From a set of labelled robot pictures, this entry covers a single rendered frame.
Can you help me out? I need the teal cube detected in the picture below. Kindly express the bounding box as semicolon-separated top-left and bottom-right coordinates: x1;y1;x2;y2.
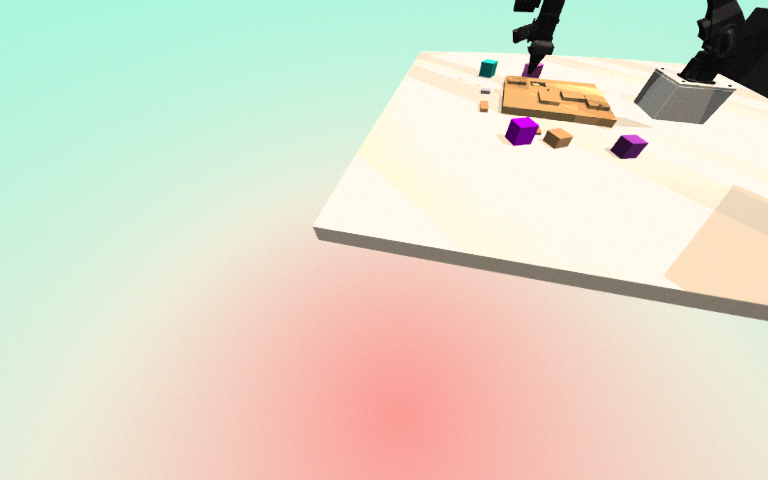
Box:
479;59;498;78

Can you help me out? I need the orange puzzle board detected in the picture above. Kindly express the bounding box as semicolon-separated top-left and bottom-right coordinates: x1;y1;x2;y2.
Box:
501;76;618;128

